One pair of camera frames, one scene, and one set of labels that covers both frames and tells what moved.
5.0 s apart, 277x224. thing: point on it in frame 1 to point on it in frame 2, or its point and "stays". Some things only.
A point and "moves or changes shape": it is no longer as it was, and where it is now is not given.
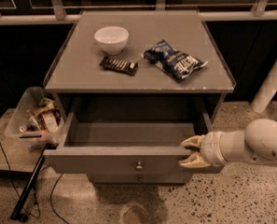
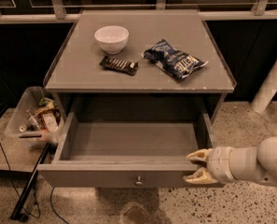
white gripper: x=212 y=148 to x=219 y=164
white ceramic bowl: x=112 y=39 stays
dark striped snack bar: x=127 y=67 stays
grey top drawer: x=126 y=143 moves or changes shape
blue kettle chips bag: x=172 y=62 stays
